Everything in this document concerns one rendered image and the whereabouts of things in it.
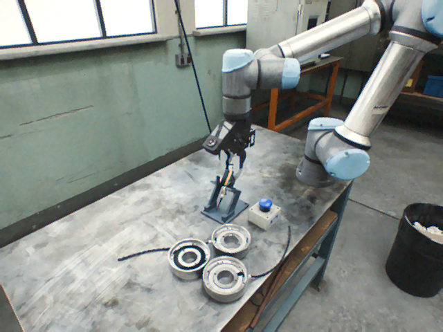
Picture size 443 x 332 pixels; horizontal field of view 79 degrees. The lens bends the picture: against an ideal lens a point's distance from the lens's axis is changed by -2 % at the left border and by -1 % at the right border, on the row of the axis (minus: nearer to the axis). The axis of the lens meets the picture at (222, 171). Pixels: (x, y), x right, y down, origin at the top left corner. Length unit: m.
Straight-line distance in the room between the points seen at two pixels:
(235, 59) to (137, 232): 0.55
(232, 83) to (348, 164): 0.41
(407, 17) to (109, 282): 0.95
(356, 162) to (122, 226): 0.72
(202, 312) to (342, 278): 1.28
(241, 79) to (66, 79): 1.55
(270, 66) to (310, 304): 1.30
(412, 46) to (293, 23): 1.96
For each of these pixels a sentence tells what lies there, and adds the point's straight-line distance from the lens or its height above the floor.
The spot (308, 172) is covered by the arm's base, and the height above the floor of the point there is 0.85.
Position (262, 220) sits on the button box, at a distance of 0.82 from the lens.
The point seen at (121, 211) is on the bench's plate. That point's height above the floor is 0.80.
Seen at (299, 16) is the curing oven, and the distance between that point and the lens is 2.73.
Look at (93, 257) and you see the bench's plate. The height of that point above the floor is 0.80.
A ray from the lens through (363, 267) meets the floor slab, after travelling 1.95.
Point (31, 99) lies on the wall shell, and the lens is 2.05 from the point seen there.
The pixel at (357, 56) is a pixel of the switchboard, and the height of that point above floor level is 0.74.
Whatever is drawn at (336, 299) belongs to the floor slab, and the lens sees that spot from 1.75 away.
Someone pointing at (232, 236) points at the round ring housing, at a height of 0.83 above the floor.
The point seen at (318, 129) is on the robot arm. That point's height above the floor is 1.01.
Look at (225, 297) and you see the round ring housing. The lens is 0.65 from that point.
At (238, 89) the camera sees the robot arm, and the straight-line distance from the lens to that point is 0.71.
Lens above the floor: 1.38
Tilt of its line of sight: 32 degrees down
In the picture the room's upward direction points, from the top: straight up
